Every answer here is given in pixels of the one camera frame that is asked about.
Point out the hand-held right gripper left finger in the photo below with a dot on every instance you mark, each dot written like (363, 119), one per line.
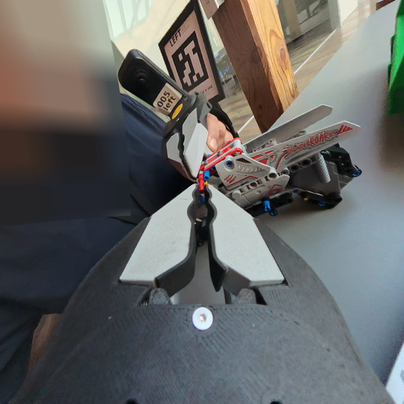
(164, 246)

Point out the wooden post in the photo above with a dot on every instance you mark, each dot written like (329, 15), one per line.
(258, 63)

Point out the large green plastic bin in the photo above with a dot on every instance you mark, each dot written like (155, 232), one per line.
(397, 79)

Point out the person's left hand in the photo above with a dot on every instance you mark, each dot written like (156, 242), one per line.
(217, 132)

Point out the grey red lego truck model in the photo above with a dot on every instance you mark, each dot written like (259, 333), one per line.
(252, 170)

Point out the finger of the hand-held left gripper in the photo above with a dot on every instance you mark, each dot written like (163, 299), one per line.
(195, 142)
(173, 150)

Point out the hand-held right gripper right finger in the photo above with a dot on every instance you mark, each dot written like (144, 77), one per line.
(243, 249)

